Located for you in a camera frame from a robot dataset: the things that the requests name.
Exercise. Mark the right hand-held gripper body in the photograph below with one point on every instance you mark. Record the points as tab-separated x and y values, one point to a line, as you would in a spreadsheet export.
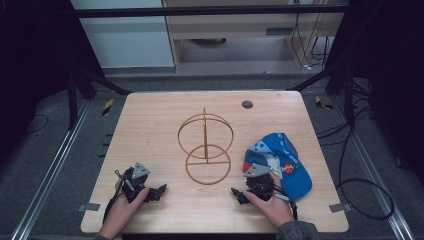
260	184

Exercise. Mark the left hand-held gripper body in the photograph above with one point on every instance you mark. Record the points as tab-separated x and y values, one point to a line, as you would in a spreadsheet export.
135	182

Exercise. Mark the person's right hand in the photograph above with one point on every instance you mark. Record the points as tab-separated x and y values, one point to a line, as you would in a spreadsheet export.
275	208

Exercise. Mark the person's left hand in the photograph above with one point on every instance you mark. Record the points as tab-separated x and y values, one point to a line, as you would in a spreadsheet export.
120	213

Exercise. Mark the blue printed cap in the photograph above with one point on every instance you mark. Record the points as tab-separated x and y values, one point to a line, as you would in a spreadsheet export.
293	160

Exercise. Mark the grey tape piece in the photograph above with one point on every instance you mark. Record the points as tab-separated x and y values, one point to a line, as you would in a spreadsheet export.
89	207
340	207

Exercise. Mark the yellow black tape marker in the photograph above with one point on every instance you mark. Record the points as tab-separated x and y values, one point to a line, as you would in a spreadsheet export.
107	106
321	104

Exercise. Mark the black metal stand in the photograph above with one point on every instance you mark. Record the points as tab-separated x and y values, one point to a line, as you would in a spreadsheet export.
349	96
72	100

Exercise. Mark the white cabinet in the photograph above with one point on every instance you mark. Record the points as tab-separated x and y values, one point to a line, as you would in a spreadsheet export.
126	40

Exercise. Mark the dark curtain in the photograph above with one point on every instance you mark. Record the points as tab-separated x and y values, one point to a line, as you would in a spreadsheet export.
393	66
33	66

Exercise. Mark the black horizontal bar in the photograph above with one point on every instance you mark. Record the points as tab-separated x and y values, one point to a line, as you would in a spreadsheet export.
200	11

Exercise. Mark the aluminium floor rail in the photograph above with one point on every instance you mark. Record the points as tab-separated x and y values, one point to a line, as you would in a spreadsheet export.
376	176
50	170

